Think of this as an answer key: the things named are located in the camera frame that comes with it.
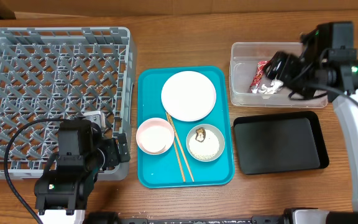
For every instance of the grey bowl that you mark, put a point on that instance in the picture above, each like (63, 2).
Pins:
(216, 131)

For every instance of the brown food scrap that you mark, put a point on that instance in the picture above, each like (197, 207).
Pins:
(200, 134)

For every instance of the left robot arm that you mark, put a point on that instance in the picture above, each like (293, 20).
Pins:
(70, 174)

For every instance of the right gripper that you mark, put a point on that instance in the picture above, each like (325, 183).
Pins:
(280, 67)

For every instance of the red snack wrapper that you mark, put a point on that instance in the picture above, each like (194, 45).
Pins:
(254, 86)

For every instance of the white tissue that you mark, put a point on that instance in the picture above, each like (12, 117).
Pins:
(274, 87)

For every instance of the white round plate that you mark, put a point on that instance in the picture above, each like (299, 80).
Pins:
(188, 96)

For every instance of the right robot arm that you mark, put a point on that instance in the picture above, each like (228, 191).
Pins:
(328, 66)

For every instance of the white rice pile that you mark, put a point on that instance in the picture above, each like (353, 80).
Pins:
(205, 150)

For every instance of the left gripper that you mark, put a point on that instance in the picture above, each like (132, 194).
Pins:
(123, 147)

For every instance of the pink bowl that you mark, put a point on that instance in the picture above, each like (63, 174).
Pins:
(155, 136)

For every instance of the black rectangular tray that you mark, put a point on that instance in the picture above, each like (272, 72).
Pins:
(284, 142)

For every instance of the grey dishwasher rack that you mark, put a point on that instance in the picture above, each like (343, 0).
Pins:
(53, 73)

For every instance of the clear plastic bin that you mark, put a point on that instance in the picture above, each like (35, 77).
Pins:
(243, 67)

